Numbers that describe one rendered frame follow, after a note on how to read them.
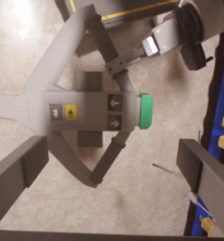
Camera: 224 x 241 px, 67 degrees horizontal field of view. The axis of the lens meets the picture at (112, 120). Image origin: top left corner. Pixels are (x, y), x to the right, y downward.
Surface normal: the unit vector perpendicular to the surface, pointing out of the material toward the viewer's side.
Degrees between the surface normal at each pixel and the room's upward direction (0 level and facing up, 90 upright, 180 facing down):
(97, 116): 22
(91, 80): 39
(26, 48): 0
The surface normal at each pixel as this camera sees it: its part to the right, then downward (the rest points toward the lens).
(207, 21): 0.08, 0.48
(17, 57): 0.36, 0.28
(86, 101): -0.03, 0.29
